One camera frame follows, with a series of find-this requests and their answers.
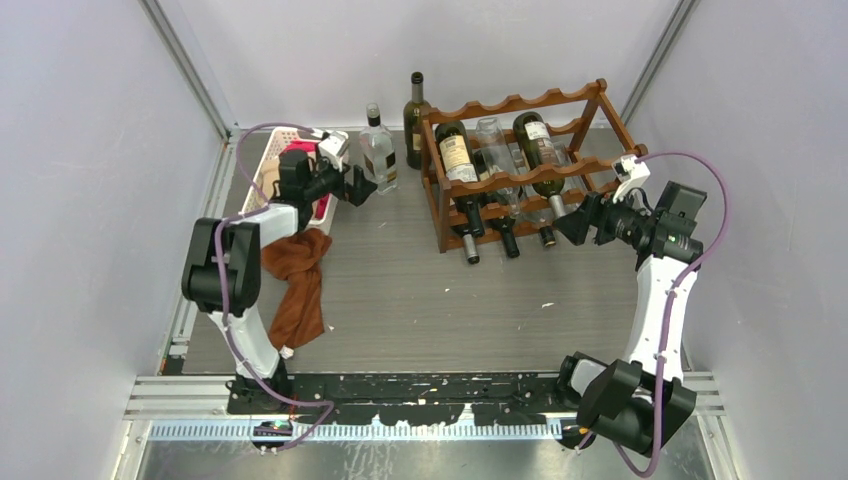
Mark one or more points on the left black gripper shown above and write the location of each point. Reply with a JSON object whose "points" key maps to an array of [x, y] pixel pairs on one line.
{"points": [[361, 189]]}

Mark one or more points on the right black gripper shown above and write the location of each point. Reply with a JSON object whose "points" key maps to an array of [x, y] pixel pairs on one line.
{"points": [[576, 224]]}

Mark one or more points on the clear bottle black cap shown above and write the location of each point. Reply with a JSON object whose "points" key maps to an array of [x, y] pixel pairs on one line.
{"points": [[378, 150]]}

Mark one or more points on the dark wine bottle front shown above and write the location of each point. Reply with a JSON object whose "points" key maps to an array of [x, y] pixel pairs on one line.
{"points": [[504, 224]]}

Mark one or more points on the dark wine bottle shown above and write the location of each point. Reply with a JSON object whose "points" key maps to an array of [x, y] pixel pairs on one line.
{"points": [[412, 113], [536, 145], [504, 224], [455, 152]]}

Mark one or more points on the clear square liquor bottle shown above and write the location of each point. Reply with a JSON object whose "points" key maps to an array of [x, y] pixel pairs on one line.
{"points": [[540, 218]]}

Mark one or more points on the dark wine bottle back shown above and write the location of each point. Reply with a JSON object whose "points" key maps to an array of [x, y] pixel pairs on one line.
{"points": [[412, 113]]}

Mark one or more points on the brown wooden wine rack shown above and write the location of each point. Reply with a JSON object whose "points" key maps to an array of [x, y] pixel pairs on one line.
{"points": [[440, 191]]}

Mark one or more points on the tall slim clear bottle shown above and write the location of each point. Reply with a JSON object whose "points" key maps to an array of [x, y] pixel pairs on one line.
{"points": [[498, 159]]}

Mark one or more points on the brown bottle gold cap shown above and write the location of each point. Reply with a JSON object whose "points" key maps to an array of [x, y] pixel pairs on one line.
{"points": [[470, 230]]}

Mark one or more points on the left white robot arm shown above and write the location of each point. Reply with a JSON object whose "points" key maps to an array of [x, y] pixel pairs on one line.
{"points": [[222, 273]]}

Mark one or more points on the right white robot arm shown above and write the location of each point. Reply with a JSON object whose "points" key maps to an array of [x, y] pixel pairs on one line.
{"points": [[639, 401]]}

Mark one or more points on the pink red cloth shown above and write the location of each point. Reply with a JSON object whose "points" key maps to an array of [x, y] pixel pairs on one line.
{"points": [[320, 206]]}

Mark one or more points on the beige folded cloth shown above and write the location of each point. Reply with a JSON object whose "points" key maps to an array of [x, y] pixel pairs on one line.
{"points": [[267, 175]]}

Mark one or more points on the white plastic basket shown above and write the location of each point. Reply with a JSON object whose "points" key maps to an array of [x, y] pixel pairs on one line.
{"points": [[284, 137]]}

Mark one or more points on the brown cloth on table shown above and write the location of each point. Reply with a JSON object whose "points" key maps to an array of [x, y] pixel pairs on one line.
{"points": [[295, 260]]}

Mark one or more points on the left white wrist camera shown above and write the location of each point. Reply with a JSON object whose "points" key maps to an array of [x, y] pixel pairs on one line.
{"points": [[333, 148]]}

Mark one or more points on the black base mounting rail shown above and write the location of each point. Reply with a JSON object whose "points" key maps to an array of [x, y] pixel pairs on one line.
{"points": [[414, 399]]}

